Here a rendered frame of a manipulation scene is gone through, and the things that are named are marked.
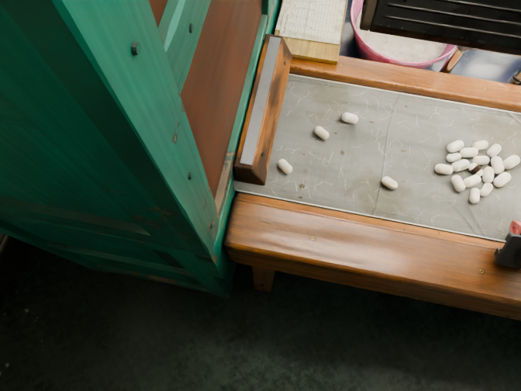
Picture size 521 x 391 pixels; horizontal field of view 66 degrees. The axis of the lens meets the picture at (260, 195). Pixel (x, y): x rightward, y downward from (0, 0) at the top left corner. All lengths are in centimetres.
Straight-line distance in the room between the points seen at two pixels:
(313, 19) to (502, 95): 44
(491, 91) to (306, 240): 53
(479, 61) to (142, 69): 101
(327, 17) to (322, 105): 21
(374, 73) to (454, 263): 43
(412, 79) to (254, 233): 49
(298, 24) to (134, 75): 76
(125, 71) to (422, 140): 76
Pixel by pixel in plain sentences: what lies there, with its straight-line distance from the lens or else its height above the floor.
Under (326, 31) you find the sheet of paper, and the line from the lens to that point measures 99.
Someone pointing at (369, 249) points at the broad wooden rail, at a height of 76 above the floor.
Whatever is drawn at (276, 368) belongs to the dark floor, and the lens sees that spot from 151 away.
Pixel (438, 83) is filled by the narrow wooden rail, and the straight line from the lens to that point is 99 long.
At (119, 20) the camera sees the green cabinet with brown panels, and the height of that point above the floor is 134.
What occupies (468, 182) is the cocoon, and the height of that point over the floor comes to 76.
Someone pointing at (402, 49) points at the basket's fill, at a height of 74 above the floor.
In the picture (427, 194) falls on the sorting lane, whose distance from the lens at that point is 89.
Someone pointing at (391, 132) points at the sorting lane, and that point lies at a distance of 92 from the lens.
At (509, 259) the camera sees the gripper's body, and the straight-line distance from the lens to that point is 85.
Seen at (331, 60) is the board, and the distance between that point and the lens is 94.
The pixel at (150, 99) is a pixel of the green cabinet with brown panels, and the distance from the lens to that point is 30.
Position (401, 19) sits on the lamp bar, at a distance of 64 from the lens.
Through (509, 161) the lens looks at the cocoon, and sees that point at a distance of 97.
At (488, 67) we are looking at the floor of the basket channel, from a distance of 119.
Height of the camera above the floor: 151
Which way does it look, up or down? 70 degrees down
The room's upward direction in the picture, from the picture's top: straight up
